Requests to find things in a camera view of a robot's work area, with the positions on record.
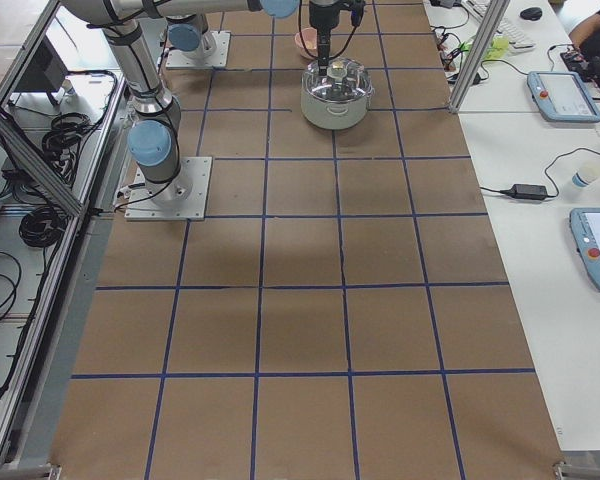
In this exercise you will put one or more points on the blue teach pendant far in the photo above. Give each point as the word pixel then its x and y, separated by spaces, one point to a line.
pixel 562 97

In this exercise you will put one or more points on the pale green electric pot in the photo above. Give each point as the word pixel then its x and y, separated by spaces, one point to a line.
pixel 335 114

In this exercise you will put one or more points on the black power adapter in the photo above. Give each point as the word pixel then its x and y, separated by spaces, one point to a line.
pixel 526 192

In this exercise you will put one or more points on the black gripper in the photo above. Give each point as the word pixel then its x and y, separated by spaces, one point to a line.
pixel 320 19

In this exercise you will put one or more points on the aluminium frame post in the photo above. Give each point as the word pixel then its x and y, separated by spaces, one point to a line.
pixel 483 37

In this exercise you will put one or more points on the glass pot lid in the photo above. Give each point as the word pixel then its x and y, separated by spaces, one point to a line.
pixel 346 80

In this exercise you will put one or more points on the black computer mouse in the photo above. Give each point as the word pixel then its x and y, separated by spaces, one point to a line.
pixel 531 14

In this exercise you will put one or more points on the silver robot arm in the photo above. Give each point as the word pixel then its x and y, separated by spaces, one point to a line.
pixel 191 35
pixel 153 141

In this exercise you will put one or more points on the white keyboard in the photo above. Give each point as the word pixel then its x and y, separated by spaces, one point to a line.
pixel 519 41

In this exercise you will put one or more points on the pink bowl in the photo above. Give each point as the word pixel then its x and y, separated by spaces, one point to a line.
pixel 306 42

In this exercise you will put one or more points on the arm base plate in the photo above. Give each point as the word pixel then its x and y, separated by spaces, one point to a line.
pixel 185 198
pixel 176 60

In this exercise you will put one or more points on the paper cup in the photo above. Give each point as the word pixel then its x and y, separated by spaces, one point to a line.
pixel 586 174

